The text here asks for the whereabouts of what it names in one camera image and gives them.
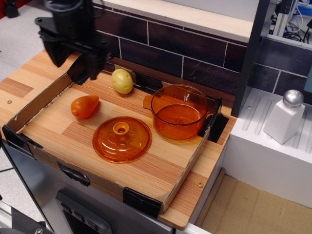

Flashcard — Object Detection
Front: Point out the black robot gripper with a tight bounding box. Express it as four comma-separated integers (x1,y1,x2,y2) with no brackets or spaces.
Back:
35,9,109,80

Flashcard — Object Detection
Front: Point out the orange toy carrot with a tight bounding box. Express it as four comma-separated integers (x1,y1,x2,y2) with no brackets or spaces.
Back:
71,95,99,119

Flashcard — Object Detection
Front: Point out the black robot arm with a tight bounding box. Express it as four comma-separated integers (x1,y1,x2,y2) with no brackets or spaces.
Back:
35,0,110,85

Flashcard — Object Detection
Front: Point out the orange transparent pot lid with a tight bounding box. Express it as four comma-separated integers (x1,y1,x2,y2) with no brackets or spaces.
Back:
92,117,152,163

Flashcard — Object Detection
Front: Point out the cardboard fence with black tape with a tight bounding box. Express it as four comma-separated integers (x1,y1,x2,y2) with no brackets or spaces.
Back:
0,51,235,226

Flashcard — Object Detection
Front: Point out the orange transparent pot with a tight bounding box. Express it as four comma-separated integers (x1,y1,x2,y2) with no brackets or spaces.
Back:
143,84,217,141

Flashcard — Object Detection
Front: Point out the yellow toy potato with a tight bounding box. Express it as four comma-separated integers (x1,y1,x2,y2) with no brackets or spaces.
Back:
111,69,134,94

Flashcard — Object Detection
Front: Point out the light wooden shelf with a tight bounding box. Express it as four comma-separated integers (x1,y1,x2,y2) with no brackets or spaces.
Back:
104,0,253,43

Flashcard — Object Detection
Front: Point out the grey oven control panel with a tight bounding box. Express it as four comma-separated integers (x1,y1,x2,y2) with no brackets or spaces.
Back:
56,191,113,234

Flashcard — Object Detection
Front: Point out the white salt shaker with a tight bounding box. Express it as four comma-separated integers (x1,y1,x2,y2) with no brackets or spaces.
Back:
263,89,305,144

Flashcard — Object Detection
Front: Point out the white toy sink drainboard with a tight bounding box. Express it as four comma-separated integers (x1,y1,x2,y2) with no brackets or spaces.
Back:
223,88,312,207

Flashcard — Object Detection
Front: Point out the dark grey right post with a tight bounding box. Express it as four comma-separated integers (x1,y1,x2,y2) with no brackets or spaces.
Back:
231,0,272,117

